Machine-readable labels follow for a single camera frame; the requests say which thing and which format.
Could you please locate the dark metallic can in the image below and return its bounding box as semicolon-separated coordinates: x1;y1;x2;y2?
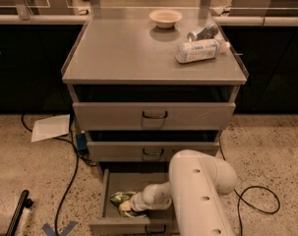
187;24;218;41

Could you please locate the grey drawer cabinet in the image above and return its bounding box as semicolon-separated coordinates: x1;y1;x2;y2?
60;7;250;236

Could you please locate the white lying bottle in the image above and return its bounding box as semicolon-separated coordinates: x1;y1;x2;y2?
175;38;231;64

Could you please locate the blue tape cross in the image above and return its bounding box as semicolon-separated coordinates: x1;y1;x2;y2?
41;220;79;236

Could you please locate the grey middle drawer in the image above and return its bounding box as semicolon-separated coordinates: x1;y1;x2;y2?
88;142;219;162

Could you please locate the black bar object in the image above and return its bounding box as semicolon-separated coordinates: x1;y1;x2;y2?
5;190;33;236

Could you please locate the green jalapeno chip bag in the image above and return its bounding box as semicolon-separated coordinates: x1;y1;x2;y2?
110;192;147;218

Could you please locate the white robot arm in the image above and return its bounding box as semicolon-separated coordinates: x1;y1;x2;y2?
118;149;237;236

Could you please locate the grey bottom drawer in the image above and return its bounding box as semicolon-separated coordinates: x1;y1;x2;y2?
89;169;179;236

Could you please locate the grey drawer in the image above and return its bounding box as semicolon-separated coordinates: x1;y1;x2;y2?
73;102;235;131
89;169;179;236
88;142;219;162

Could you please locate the dark lab counter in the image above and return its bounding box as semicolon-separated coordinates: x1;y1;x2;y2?
0;25;298;113

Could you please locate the blue power adapter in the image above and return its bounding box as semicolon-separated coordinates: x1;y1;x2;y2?
76;133;88;154

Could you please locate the black floor cable right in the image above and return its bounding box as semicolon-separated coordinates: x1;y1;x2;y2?
218;141;281;215

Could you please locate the beige paper bowl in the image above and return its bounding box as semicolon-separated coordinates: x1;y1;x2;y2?
149;9;182;29

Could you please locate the black floor cable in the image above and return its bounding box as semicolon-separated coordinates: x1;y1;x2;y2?
218;141;281;215
21;113;97;236

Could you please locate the grey top drawer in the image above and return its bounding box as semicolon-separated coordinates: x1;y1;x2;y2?
73;102;235;131

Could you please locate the white paper sheet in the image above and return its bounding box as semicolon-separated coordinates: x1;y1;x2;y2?
30;114;70;143

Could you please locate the black floor cable left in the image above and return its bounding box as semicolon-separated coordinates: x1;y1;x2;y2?
21;113;97;236

